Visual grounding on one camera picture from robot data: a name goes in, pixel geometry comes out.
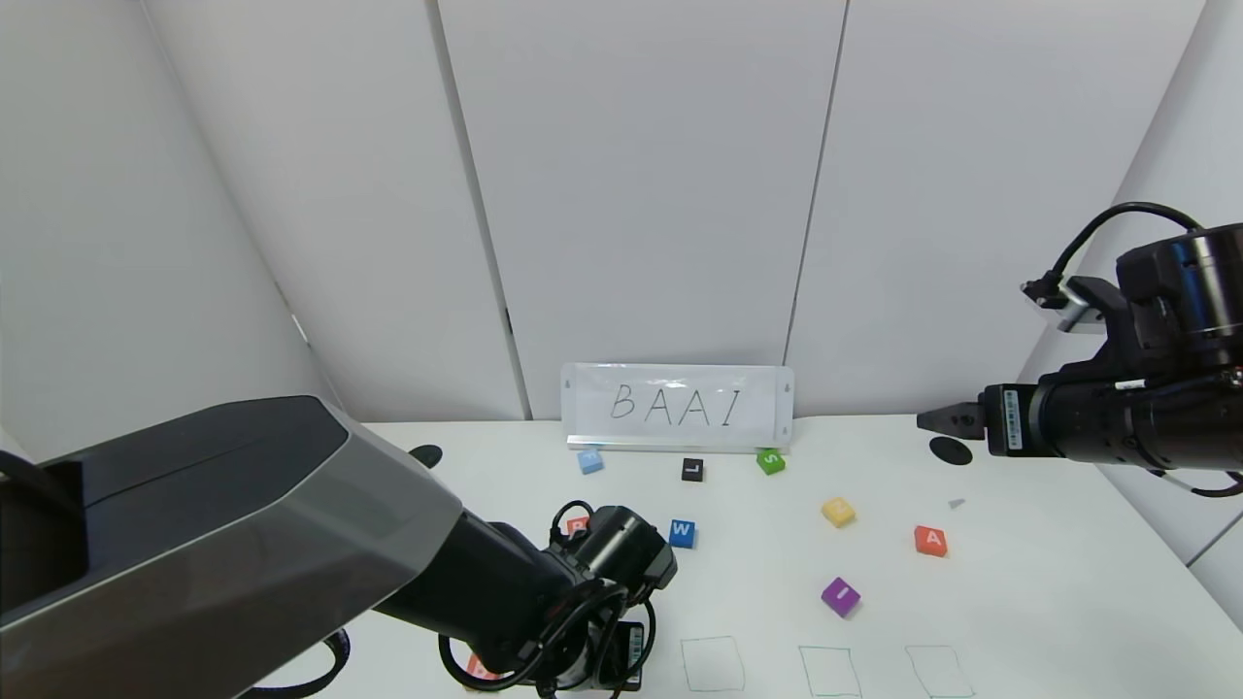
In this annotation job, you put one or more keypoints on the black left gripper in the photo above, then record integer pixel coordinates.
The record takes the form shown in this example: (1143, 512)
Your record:
(633, 653)

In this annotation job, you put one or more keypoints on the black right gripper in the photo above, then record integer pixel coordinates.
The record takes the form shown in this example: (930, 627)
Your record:
(1008, 419)

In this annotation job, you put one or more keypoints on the orange letter B block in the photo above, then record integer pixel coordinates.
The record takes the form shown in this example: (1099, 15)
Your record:
(478, 666)

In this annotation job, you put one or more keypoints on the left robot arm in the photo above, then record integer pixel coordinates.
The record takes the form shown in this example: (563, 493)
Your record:
(214, 544)

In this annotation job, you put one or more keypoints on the clear sign holder BAAI paper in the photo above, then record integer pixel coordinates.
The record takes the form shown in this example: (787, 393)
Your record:
(680, 404)

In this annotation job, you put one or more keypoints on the orange letter A block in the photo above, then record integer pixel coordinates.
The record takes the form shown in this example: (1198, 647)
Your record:
(931, 540)

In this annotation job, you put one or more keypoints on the blue letter W block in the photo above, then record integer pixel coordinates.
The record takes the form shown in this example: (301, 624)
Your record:
(682, 533)

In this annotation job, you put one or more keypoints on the orange letter R block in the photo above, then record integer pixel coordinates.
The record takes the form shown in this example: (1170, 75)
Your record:
(577, 525)

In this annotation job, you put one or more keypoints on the yellow letter N block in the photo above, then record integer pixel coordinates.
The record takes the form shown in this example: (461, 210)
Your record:
(839, 511)

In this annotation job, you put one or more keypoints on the black letter L block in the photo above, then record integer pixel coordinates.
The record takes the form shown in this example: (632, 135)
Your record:
(692, 470)

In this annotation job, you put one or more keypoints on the green letter S block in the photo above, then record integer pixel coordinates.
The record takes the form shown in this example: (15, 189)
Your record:
(771, 460)

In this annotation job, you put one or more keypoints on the light blue letter block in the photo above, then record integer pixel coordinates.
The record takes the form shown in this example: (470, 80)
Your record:
(589, 460)

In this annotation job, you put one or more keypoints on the purple letter I block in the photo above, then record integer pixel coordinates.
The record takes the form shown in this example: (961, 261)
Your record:
(841, 595)

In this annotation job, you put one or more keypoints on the grey panel hinge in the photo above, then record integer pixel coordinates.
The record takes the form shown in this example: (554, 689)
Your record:
(301, 328)

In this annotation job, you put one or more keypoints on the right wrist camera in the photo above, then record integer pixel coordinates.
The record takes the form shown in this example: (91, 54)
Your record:
(1078, 301)

